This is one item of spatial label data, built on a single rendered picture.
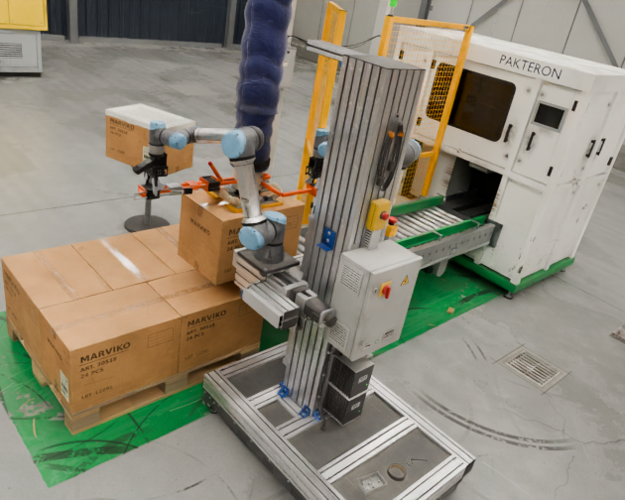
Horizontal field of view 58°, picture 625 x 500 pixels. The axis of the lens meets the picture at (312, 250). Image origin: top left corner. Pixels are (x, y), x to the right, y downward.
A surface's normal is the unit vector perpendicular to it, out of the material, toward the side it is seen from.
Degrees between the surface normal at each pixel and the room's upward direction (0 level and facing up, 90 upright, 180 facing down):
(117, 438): 0
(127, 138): 90
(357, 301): 90
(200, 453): 0
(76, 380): 90
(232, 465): 0
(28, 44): 90
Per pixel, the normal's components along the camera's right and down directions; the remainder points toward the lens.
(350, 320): -0.74, 0.19
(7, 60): 0.66, 0.44
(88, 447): 0.17, -0.88
